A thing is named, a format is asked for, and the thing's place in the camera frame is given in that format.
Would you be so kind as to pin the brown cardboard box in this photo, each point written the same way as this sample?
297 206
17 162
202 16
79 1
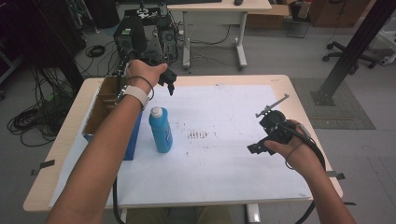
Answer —
267 17

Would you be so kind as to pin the black metal post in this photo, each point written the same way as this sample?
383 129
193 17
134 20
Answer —
351 53

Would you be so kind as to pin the white desk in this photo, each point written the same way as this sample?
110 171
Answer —
218 7

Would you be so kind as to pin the white paper sheet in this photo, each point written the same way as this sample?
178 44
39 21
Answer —
218 161

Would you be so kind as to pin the blue cardboard box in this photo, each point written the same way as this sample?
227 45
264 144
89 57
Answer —
98 109

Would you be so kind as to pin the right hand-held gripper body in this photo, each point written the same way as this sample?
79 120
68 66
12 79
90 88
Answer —
275 124

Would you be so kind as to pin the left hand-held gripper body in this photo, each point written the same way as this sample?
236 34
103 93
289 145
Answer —
168 76

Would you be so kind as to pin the black computer mouse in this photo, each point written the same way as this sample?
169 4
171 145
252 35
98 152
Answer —
238 2

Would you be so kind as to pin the black office chair base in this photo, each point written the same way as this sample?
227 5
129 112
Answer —
348 56

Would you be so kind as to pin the white table leg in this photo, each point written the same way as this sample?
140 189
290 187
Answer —
252 214

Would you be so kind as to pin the open computer tower with fan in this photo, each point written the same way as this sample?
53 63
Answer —
168 39

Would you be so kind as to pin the blue bottle with white cap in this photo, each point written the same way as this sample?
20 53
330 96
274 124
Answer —
161 130

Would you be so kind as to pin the grey floor mat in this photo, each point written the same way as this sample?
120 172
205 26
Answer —
339 112

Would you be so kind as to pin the wooden cabinet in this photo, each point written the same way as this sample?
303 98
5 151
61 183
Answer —
339 12

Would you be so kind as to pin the black tape strip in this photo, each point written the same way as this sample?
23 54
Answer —
43 165
336 175

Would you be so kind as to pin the person's right hand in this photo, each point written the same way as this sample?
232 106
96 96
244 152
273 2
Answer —
300 152

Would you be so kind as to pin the black computer tower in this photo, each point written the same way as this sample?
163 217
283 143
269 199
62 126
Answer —
129 34

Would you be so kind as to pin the black board with white pattern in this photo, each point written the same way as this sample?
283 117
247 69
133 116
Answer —
143 14

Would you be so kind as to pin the dark curtain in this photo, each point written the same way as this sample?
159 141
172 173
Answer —
40 34

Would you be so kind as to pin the white wristwatch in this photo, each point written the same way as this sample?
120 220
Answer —
137 93

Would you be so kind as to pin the black keyboard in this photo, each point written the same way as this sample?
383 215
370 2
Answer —
193 1

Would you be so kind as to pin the person's left hand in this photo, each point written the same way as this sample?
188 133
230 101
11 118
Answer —
143 74

